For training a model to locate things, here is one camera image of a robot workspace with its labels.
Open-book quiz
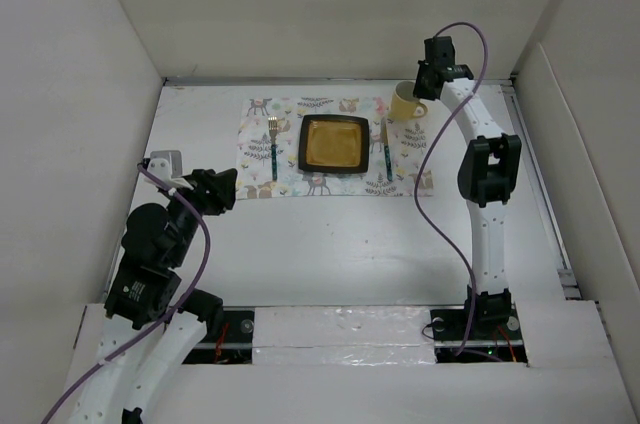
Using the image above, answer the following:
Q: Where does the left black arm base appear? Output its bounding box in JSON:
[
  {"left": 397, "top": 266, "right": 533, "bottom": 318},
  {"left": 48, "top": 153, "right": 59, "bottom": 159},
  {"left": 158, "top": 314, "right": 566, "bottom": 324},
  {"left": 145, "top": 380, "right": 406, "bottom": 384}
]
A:
[{"left": 183, "top": 307, "right": 255, "bottom": 365}]

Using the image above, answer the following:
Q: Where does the silver fork teal handle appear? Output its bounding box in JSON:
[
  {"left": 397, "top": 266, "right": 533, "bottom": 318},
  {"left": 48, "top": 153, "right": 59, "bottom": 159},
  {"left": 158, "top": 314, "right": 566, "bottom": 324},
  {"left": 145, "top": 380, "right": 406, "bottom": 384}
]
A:
[{"left": 268, "top": 116, "right": 278, "bottom": 181}]

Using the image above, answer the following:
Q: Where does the floral animal print cloth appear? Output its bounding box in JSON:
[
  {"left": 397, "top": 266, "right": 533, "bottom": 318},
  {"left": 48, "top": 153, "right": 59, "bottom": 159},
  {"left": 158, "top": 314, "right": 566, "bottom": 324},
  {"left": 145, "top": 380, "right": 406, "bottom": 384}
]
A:
[{"left": 236, "top": 96, "right": 434, "bottom": 199}]

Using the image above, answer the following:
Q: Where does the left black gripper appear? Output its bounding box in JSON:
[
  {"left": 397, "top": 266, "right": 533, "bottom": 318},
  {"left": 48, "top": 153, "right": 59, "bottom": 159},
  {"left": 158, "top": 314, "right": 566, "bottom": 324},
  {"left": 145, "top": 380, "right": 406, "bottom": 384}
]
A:
[{"left": 161, "top": 166, "right": 236, "bottom": 265}]

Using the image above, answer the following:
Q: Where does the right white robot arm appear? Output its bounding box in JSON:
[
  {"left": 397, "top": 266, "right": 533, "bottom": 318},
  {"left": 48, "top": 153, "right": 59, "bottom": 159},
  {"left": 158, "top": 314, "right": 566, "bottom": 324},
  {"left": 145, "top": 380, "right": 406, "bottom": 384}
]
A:
[{"left": 413, "top": 36, "right": 522, "bottom": 343}]

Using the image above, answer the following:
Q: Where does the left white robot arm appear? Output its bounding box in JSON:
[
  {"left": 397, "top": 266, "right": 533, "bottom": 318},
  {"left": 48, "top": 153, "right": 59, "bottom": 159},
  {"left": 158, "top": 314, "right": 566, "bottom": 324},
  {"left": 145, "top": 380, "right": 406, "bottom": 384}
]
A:
[{"left": 43, "top": 158, "right": 237, "bottom": 423}]

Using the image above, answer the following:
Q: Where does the square black yellow plate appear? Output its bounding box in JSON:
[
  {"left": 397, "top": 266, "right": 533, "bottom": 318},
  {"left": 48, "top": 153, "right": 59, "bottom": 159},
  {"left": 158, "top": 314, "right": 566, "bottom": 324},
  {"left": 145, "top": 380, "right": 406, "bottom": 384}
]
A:
[{"left": 298, "top": 114, "right": 370, "bottom": 175}]

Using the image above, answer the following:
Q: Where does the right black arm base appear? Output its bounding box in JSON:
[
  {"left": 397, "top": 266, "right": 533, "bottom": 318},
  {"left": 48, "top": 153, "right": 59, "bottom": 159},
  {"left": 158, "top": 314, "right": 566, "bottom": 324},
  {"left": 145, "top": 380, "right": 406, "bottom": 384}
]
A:
[{"left": 421, "top": 306, "right": 528, "bottom": 364}]

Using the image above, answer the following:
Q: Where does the silver knife teal handle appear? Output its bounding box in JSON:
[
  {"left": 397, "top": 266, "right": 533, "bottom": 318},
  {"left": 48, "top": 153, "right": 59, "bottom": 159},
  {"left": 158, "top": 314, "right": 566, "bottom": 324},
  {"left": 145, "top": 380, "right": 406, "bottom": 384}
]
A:
[{"left": 381, "top": 117, "right": 393, "bottom": 182}]

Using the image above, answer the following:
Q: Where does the yellow ceramic mug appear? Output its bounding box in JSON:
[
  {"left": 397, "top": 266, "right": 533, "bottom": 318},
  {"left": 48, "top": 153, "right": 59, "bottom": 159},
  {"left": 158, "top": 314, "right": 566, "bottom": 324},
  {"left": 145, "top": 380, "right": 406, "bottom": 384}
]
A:
[{"left": 389, "top": 81, "right": 428, "bottom": 121}]

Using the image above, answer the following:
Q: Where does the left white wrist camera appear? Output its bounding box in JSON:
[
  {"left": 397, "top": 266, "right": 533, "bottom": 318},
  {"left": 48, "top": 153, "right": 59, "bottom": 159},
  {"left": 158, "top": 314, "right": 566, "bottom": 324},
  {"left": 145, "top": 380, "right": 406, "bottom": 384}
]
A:
[{"left": 143, "top": 150, "right": 194, "bottom": 190}]

